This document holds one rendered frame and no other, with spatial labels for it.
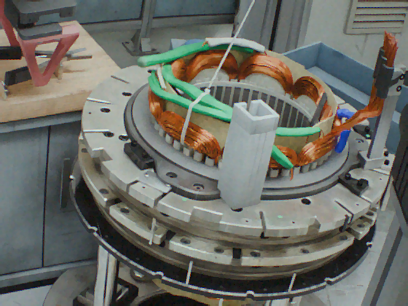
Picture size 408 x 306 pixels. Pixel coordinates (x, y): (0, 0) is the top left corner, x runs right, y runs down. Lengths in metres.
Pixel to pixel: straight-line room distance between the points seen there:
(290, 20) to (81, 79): 0.42
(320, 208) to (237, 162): 0.10
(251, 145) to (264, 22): 0.60
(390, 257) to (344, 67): 0.86
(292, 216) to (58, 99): 0.32
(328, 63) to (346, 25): 2.11
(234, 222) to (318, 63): 0.51
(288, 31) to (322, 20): 1.93
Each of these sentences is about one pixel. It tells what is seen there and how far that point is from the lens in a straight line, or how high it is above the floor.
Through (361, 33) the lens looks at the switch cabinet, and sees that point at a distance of 3.40.
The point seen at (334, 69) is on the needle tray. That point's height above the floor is 1.04.
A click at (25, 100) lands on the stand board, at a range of 0.94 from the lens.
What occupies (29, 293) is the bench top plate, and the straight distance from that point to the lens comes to 1.11.
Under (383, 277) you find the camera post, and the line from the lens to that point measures 0.36.
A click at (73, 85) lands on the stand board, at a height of 1.07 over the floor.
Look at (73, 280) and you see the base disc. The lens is 1.10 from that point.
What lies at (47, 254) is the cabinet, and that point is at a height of 0.83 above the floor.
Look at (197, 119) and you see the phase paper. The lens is 0.79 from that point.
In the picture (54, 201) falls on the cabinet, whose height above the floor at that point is 0.91.
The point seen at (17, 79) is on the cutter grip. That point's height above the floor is 1.09.
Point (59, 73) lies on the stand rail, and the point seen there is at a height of 1.07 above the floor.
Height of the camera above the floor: 1.53
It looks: 31 degrees down
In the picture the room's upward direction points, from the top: 10 degrees clockwise
